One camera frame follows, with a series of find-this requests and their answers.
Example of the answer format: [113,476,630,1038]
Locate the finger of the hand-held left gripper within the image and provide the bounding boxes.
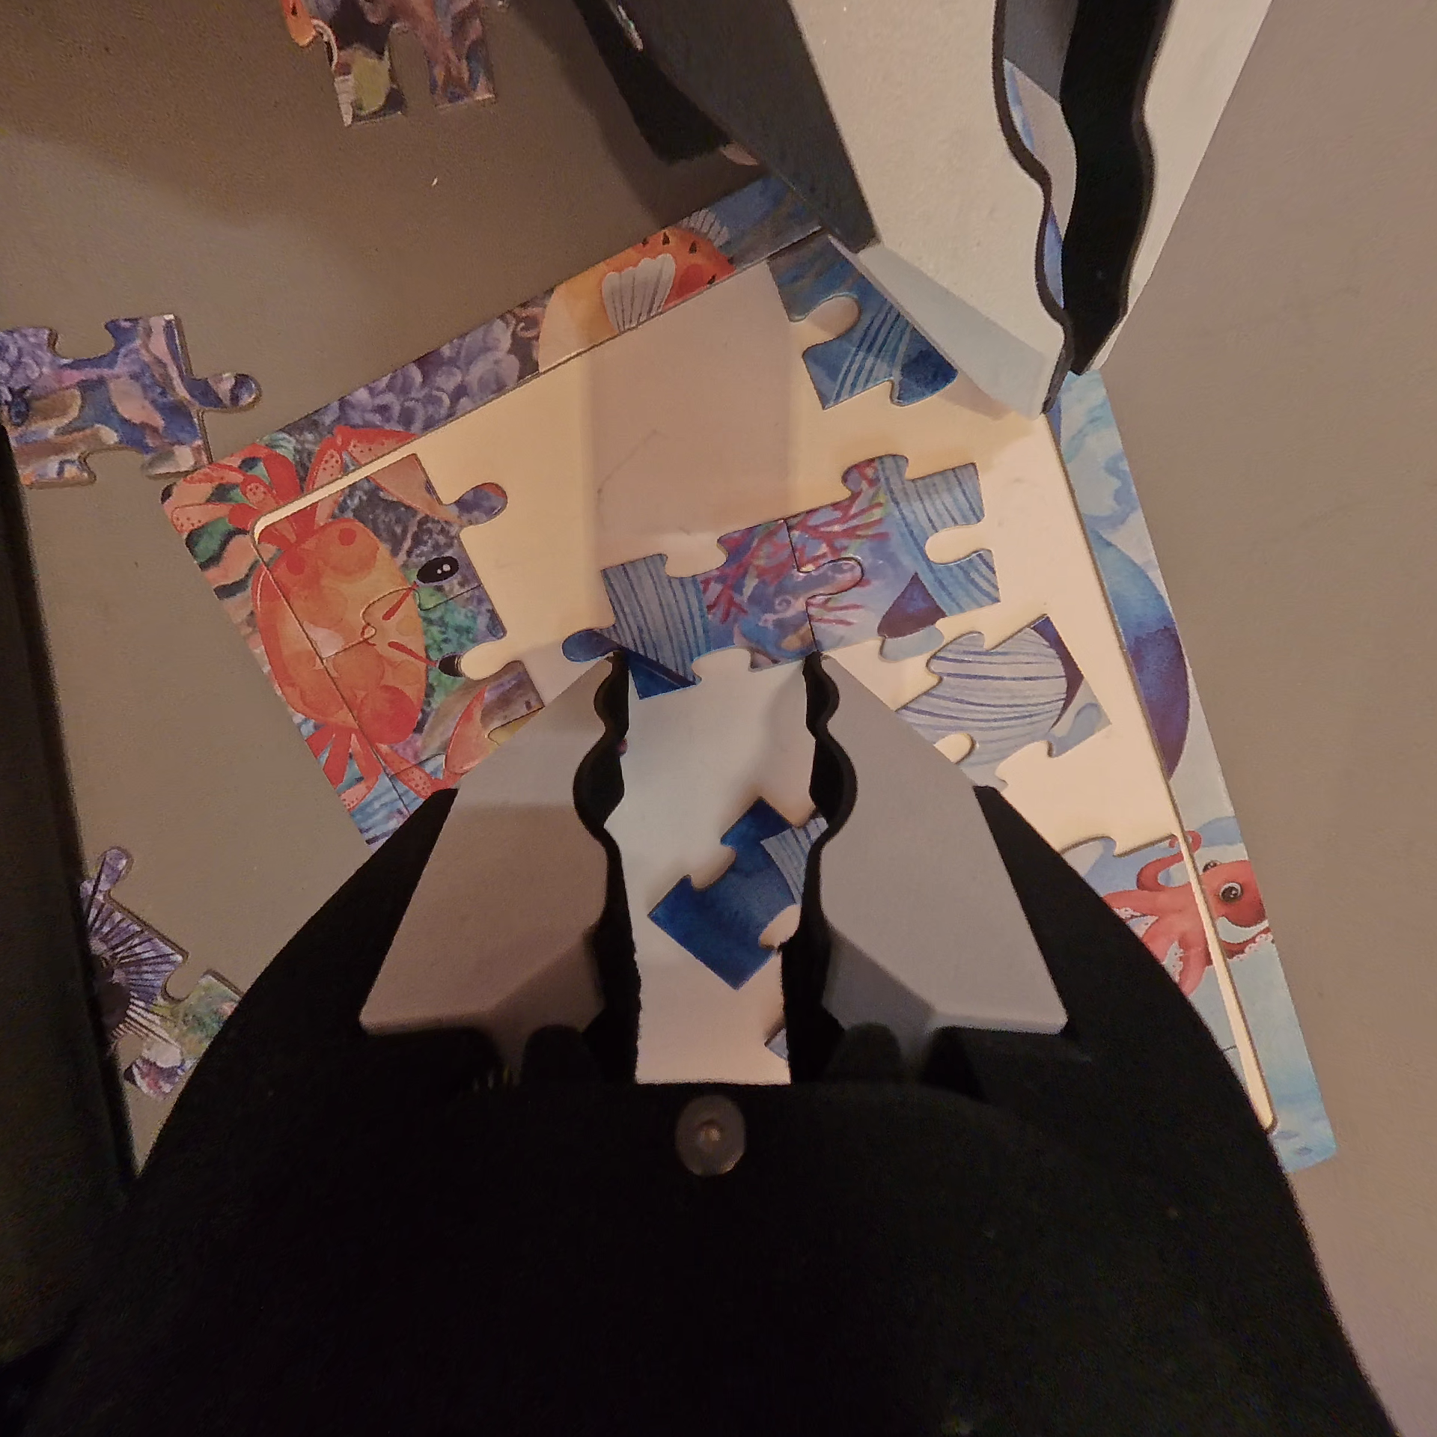
[785,0,1081,417]
[1059,0,1278,380]

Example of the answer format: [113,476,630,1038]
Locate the ocean print puzzle board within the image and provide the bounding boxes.
[163,180,1340,1174]

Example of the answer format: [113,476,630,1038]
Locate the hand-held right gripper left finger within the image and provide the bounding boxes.
[358,654,643,1081]

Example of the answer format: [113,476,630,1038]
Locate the pile of loose puzzle pieces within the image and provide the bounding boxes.
[0,315,262,1097]

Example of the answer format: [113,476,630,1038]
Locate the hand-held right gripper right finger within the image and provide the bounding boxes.
[784,654,1066,1081]

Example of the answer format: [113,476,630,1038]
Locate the group of assembled puzzle pieces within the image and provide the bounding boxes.
[252,275,1276,1124]

